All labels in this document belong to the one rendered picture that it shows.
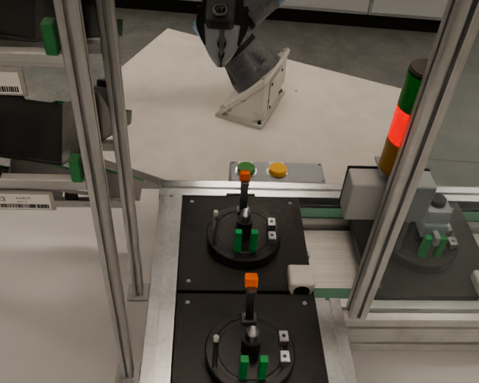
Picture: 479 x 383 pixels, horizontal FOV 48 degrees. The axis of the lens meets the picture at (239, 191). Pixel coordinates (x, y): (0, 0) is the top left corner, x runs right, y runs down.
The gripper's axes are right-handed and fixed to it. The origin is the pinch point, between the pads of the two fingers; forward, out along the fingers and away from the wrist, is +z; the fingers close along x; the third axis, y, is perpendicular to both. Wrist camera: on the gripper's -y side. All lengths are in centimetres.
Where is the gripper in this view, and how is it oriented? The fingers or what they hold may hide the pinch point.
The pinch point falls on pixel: (220, 62)
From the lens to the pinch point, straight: 100.6
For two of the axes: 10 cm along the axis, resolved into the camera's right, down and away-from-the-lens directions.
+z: -0.6, 7.3, 6.8
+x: -10.0, -0.2, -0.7
